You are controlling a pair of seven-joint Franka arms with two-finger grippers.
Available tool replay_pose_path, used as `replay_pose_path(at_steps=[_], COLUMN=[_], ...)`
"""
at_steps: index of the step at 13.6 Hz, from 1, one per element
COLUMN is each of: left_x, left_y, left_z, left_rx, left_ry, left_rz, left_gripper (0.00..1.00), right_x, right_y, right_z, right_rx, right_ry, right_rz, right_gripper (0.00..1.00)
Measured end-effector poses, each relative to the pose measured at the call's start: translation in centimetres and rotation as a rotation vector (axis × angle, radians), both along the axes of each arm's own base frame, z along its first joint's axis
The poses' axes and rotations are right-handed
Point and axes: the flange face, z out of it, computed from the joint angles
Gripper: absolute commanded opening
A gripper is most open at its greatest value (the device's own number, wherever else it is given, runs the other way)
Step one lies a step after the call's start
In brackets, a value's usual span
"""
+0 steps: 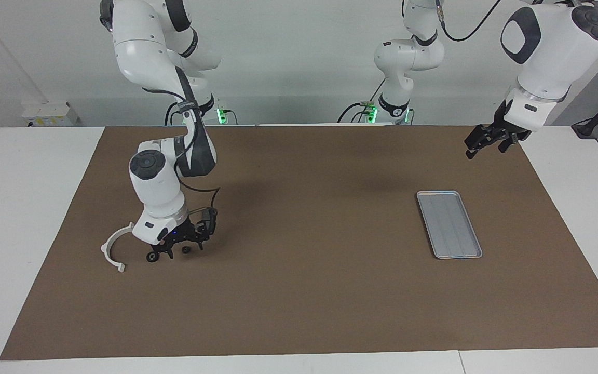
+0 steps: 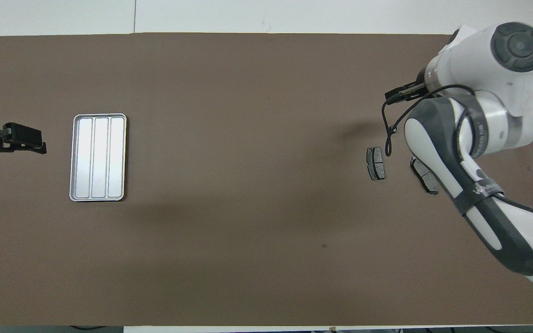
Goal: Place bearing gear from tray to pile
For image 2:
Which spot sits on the rectangular dark brake pad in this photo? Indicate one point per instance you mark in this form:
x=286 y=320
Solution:
x=376 y=163

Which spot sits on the curved dark brake pad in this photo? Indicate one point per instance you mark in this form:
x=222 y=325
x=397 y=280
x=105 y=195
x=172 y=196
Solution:
x=426 y=180

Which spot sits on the brown table mat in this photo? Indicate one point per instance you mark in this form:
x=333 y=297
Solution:
x=248 y=254

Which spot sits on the silver metal tray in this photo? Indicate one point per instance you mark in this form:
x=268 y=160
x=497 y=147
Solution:
x=100 y=157

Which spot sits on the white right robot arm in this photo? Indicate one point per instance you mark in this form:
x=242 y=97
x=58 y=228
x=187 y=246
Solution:
x=493 y=78

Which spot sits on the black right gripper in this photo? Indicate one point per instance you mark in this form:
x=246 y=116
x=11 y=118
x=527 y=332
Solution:
x=410 y=91

